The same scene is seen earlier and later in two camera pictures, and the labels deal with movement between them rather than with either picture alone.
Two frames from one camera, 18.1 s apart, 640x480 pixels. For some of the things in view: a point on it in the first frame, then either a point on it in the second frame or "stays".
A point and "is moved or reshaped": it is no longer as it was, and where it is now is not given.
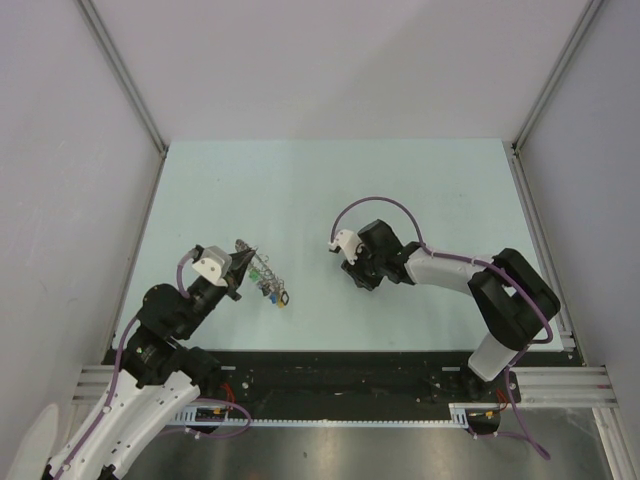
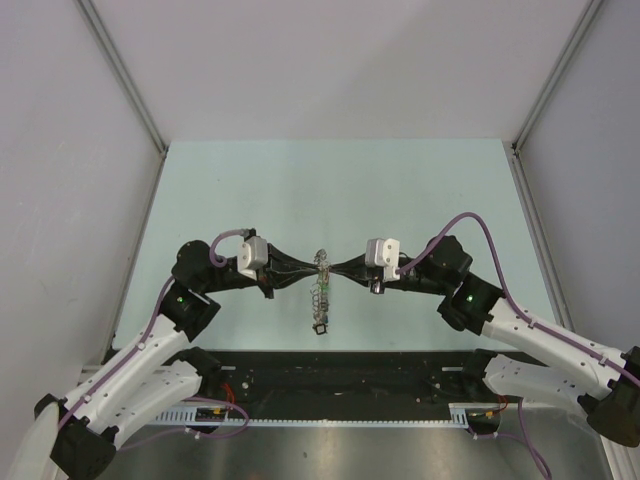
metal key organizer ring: (260, 269) is moved or reshaped
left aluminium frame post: (122, 73) stays
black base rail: (363, 386) stays
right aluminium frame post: (519, 169) stays
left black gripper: (238, 271) → (292, 268)
